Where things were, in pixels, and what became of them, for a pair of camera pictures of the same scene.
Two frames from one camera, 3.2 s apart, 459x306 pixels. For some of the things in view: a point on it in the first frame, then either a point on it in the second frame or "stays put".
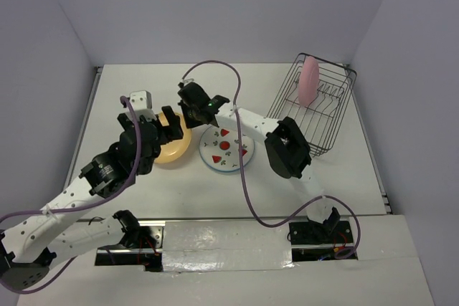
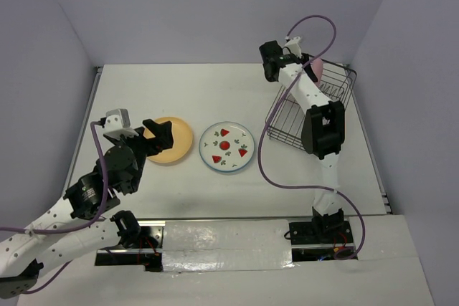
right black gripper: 189,122 -> 305,59
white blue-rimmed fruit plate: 219,147 stays put
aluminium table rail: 82,127 stays put
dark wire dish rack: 321,120 stays put
